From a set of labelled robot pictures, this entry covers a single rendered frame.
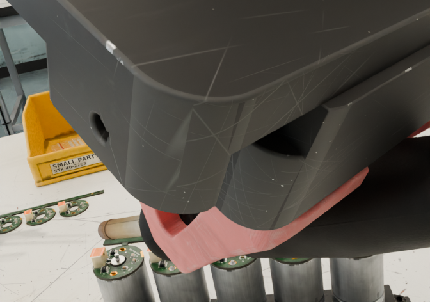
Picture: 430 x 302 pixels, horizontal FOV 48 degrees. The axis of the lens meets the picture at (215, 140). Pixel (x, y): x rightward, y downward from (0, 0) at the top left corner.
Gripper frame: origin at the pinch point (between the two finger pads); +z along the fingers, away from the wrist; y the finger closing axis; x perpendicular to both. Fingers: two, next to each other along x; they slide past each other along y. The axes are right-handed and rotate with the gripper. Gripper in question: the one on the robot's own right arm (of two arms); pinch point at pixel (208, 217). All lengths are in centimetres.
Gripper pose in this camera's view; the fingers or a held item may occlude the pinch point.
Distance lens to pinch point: 13.9
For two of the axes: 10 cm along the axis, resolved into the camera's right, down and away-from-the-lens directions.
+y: -7.4, 3.8, -5.6
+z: -1.8, 6.8, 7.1
